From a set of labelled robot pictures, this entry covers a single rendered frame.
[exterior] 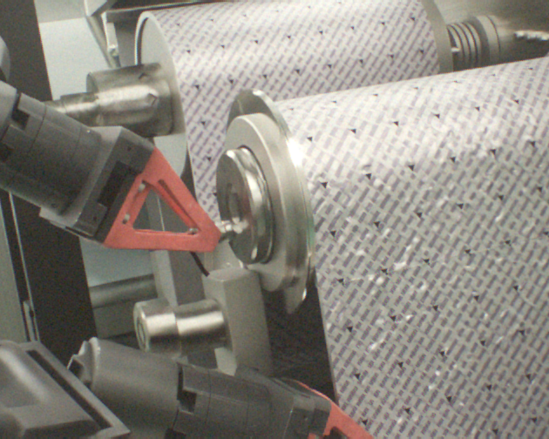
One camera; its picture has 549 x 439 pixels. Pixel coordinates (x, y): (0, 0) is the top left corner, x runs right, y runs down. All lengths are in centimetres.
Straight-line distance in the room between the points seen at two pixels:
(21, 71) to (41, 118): 30
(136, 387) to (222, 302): 13
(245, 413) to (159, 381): 5
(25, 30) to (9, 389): 46
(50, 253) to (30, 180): 30
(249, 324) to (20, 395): 21
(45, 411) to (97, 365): 7
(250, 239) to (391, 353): 11
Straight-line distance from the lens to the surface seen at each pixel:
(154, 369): 57
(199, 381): 58
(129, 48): 101
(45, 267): 91
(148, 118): 88
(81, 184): 62
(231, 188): 67
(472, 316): 66
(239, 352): 68
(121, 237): 62
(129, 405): 56
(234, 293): 68
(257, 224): 63
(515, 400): 69
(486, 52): 100
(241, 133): 66
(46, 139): 61
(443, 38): 93
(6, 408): 49
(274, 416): 59
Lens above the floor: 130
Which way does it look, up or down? 6 degrees down
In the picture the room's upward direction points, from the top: 10 degrees counter-clockwise
